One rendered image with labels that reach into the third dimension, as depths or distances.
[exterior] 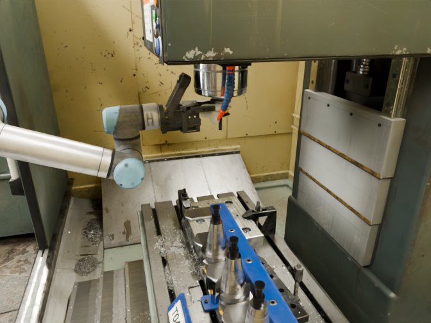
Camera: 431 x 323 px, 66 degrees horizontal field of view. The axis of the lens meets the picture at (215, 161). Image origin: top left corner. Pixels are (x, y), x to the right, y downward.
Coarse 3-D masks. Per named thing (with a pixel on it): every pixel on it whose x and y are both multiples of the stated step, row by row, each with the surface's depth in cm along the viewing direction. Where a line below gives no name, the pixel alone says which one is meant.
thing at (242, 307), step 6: (228, 306) 57; (234, 306) 57; (240, 306) 57; (246, 306) 57; (228, 312) 56; (234, 312) 56; (240, 312) 56; (246, 312) 56; (228, 318) 55; (234, 318) 55; (240, 318) 55
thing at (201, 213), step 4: (196, 208) 87; (200, 208) 87; (204, 208) 87; (208, 208) 87; (188, 212) 85; (192, 212) 85; (196, 212) 85; (200, 212) 85; (204, 212) 85; (208, 212) 85; (212, 212) 85; (188, 216) 83; (192, 216) 83; (196, 216) 83; (200, 216) 83; (204, 216) 83; (208, 216) 83; (192, 220) 82
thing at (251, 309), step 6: (252, 300) 48; (252, 306) 47; (264, 306) 47; (252, 312) 47; (258, 312) 47; (264, 312) 47; (246, 318) 48; (252, 318) 47; (258, 318) 47; (264, 318) 47
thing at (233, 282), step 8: (240, 256) 57; (224, 264) 58; (232, 264) 56; (240, 264) 57; (224, 272) 58; (232, 272) 57; (240, 272) 57; (224, 280) 58; (232, 280) 57; (240, 280) 58; (224, 288) 58; (232, 288) 58; (240, 288) 58
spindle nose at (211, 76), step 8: (208, 64) 89; (200, 72) 92; (208, 72) 90; (216, 72) 89; (224, 72) 89; (240, 72) 91; (200, 80) 92; (208, 80) 91; (216, 80) 90; (224, 80) 90; (240, 80) 92; (200, 88) 93; (208, 88) 92; (216, 88) 91; (224, 88) 91; (240, 88) 93; (208, 96) 93; (216, 96) 92
